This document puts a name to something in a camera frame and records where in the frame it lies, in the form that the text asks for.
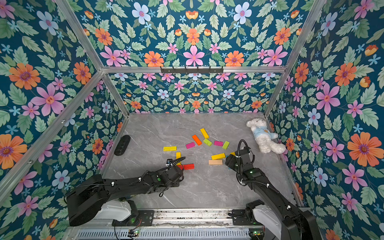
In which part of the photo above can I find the metal base rail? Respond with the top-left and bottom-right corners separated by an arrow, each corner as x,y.
70,208 -> 258,227

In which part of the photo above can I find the small lime green block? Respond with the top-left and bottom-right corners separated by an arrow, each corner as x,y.
222,141 -> 230,150

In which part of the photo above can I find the yellow flat block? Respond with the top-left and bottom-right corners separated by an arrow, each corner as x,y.
163,146 -> 177,152

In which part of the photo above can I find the aluminium frame post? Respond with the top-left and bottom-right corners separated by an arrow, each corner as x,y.
264,0 -> 327,120
56,1 -> 129,119

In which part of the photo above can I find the natural wood block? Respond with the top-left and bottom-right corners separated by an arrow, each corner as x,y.
209,160 -> 223,166

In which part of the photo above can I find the aluminium frame post back left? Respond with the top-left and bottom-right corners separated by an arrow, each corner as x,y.
56,1 -> 129,119

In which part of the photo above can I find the white teddy bear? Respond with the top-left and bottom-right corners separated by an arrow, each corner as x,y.
247,118 -> 286,154

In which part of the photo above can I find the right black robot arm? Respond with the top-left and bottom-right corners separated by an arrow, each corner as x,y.
225,149 -> 322,240

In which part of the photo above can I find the black oval case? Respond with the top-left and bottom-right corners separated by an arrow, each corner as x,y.
114,135 -> 131,156

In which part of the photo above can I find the long orange block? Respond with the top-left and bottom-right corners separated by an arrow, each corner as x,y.
192,135 -> 202,146

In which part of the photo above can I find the long yellow block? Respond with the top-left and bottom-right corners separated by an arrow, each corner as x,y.
176,152 -> 182,165

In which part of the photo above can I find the black hook rail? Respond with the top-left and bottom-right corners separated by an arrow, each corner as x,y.
160,67 -> 224,74

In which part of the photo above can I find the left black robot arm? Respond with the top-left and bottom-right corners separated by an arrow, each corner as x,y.
66,164 -> 184,227

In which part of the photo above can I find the red block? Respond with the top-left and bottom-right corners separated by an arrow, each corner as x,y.
182,164 -> 195,170

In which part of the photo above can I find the aluminium frame post back right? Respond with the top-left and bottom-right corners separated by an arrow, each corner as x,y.
264,0 -> 327,120

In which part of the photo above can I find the yellow block at back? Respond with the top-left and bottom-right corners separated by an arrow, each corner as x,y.
200,128 -> 209,139

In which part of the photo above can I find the horizontal aluminium frame bar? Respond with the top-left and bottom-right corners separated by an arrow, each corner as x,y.
102,66 -> 286,74

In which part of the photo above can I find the magenta block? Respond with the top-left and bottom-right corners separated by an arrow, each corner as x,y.
186,142 -> 196,149
214,141 -> 224,147

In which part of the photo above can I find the left aluminium frame bar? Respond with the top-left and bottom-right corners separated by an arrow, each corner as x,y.
1,70 -> 103,205

